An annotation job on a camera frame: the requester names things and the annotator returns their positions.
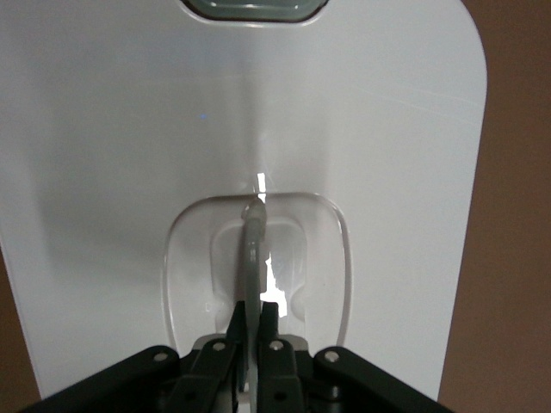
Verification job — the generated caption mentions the white box lid grey latches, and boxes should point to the white box lid grey latches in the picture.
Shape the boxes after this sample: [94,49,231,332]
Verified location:
[0,0,490,413]

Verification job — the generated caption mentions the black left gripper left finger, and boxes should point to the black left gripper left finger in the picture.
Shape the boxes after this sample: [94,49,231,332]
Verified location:
[171,300,247,413]

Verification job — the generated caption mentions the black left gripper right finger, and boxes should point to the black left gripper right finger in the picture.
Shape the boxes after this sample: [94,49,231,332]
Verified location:
[257,300,303,413]

